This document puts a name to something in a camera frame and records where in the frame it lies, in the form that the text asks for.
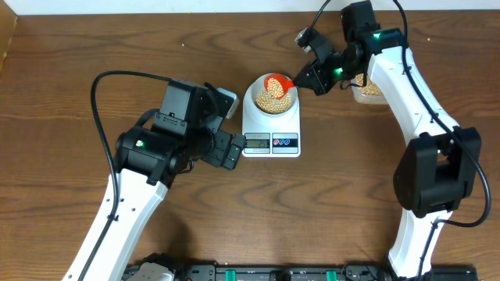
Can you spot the soybeans in red scoop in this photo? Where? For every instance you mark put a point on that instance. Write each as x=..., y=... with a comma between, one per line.
x=274, y=88

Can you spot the grey round bowl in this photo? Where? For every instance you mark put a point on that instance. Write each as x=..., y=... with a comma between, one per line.
x=258, y=86

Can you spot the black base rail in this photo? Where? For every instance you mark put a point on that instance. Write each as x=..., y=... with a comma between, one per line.
x=162, y=267

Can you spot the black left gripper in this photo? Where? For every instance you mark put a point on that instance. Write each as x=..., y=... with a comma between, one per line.
x=217, y=155

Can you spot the red plastic measuring scoop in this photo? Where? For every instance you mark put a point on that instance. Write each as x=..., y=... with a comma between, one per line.
x=285, y=82

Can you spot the soybeans in grey bowl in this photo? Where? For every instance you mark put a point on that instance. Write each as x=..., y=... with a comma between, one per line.
x=268, y=104

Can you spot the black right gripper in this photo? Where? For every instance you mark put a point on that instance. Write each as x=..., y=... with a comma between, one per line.
x=319, y=84

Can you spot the white digital kitchen scale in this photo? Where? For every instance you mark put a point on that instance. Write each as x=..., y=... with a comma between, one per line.
x=270, y=136

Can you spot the pile of soybeans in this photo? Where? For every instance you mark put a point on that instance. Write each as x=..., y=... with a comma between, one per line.
x=366, y=86

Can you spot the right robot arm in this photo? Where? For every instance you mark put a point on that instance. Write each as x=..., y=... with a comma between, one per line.
x=441, y=159

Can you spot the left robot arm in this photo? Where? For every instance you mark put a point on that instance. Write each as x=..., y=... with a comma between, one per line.
x=165, y=142

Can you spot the clear plastic container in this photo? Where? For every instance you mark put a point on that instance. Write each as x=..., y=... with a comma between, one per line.
x=365, y=99

